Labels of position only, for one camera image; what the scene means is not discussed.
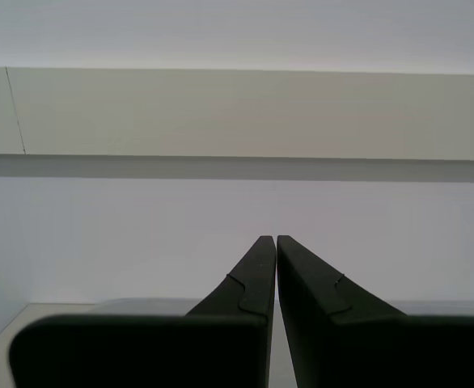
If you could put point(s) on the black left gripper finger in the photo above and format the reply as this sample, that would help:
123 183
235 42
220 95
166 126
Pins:
221 343
362 347

